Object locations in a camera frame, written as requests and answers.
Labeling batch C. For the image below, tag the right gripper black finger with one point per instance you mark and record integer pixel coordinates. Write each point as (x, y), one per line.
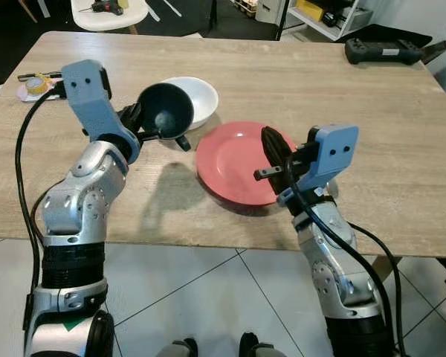
(271, 149)
(285, 152)

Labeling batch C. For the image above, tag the dark blue cup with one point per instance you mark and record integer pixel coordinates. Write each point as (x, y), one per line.
(165, 110)

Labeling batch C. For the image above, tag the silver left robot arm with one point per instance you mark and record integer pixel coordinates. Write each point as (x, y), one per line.
(82, 201)

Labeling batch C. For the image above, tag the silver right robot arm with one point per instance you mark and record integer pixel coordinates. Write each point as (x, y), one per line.
(342, 282)

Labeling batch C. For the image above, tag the pink plate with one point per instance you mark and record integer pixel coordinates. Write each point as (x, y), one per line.
(230, 163)

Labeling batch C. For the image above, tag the white bowl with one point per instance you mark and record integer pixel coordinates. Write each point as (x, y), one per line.
(202, 100)

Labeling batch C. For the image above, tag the yellow tape roll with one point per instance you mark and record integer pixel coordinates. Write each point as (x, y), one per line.
(36, 86)

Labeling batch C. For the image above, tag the pink paper packet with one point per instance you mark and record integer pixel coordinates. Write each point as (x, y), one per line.
(22, 95)

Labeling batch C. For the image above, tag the white chair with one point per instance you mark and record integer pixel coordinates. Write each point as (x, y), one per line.
(85, 18)

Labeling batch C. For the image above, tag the black power drill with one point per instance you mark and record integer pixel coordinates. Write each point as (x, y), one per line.
(108, 7)

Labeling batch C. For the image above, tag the black folding phone holder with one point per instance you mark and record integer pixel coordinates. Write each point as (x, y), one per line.
(435, 52)

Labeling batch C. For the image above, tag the white storage box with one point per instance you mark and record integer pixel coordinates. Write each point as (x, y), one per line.
(271, 9)

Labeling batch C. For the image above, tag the black handheld controller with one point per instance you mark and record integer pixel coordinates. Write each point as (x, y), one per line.
(383, 52)

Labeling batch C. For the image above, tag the yellow box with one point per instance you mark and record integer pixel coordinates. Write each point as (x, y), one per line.
(309, 7)

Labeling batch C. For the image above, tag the white shelf unit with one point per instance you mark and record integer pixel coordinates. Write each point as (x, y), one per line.
(349, 18)

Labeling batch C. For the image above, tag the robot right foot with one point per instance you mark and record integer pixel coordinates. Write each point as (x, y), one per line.
(256, 347)

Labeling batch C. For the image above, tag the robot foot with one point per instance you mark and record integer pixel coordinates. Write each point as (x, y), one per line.
(177, 349)
(256, 347)

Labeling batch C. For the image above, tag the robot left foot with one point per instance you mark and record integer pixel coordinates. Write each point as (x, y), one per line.
(177, 349)

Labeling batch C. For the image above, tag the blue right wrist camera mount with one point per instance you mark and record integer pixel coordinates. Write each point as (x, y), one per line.
(331, 152)

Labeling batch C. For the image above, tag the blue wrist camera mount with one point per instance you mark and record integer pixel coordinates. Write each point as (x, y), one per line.
(331, 152)
(89, 97)

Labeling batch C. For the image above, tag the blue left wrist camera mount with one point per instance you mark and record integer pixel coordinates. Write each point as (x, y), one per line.
(89, 97)

